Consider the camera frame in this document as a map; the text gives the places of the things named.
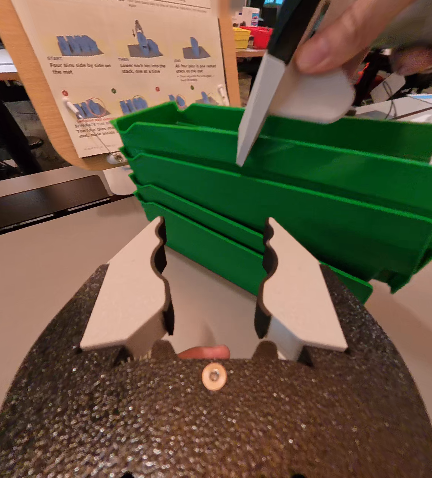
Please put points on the red plastic bin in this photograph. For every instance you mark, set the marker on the red plastic bin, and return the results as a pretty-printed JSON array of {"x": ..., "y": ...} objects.
[{"x": 260, "y": 37}]

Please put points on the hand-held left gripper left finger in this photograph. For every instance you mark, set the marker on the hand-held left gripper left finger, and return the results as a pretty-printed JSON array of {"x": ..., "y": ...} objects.
[{"x": 126, "y": 298}]

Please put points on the person's right hand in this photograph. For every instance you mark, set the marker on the person's right hand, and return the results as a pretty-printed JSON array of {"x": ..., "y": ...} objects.
[{"x": 342, "y": 33}]

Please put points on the yellow plastic bin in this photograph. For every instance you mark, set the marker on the yellow plastic bin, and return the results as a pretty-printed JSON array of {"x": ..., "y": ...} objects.
[{"x": 241, "y": 39}]

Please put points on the person's left hand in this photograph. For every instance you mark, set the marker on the person's left hand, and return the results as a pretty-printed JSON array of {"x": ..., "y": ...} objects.
[{"x": 204, "y": 352}]

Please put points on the white and blue box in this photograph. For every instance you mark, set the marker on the white and blue box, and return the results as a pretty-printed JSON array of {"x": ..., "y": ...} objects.
[{"x": 255, "y": 17}]

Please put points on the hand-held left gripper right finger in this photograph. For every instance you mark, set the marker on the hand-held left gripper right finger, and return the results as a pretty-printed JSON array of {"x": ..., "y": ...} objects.
[{"x": 301, "y": 298}]

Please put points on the green plastic bin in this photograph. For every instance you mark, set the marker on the green plastic bin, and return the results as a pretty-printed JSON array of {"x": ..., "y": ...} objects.
[
  {"x": 219, "y": 226},
  {"x": 313, "y": 220},
  {"x": 313, "y": 164},
  {"x": 219, "y": 261}
]

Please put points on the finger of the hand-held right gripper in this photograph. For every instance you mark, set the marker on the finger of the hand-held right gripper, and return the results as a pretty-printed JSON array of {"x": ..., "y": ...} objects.
[{"x": 260, "y": 104}]

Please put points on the white sheet clip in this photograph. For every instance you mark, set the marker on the white sheet clip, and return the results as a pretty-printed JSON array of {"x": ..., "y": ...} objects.
[
  {"x": 221, "y": 92},
  {"x": 70, "y": 107}
]

